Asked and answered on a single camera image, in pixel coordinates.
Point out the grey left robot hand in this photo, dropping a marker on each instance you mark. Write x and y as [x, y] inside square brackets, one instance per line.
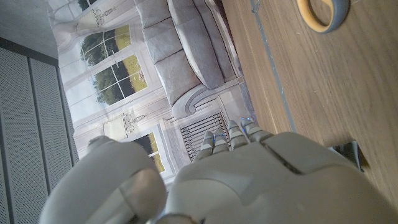
[248, 186]

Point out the printed living room backdrop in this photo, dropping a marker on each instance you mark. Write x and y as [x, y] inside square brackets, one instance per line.
[124, 77]

